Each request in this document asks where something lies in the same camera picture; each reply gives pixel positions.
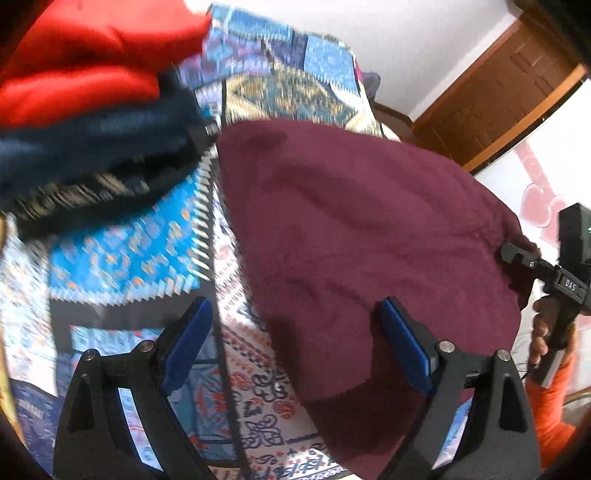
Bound pink heart wall sticker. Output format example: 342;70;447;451
512;138;568;245

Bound blue patterned bed cover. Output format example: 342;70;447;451
0;2;472;480

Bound red folded garment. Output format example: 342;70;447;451
0;0;213;127

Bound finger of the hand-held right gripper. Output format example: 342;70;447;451
500;242;559;281

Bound dark wooden bed frame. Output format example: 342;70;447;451
372;102;416;141

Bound blue folded sweater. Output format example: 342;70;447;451
0;80;208;208

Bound black patterned folded garment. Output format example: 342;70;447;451
0;120;220;241

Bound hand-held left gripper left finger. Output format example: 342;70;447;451
53;296;218;480

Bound person's right hand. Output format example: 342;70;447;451
527;295;551;367

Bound brown wooden door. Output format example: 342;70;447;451
411;18;587;174

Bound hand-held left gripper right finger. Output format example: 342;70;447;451
376;296;542;480

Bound maroon shirt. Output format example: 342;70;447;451
215;119;541;480

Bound purple cloth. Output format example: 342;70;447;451
358;69;384;100

